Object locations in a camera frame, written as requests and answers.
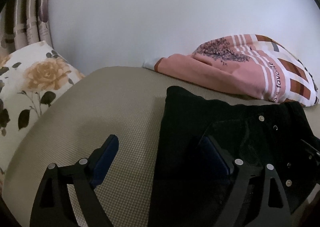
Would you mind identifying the pink checked pillow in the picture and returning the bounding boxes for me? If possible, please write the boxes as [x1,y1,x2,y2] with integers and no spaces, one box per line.
[143,34,319,107]

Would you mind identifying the white floral pillow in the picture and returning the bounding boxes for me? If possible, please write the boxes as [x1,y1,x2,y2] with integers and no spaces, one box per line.
[1,41,85,180]

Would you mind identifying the black denim pants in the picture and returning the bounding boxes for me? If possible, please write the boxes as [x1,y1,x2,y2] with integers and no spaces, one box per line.
[148,86,319,226]

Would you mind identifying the beige textured mattress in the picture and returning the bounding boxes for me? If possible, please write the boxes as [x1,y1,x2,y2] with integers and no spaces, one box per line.
[1,65,320,227]

